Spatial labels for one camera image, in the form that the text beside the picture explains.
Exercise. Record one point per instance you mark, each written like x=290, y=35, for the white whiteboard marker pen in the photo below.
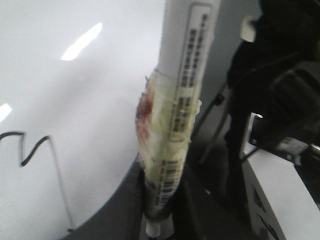
x=187, y=35

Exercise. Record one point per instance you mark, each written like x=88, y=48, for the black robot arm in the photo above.
x=287, y=32

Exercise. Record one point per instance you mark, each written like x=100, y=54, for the white glossy whiteboard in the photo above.
x=71, y=75

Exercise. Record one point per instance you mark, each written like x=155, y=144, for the red taped marker attachment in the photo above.
x=165, y=119

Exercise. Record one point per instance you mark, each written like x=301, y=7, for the white table with black marks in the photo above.
x=280, y=206

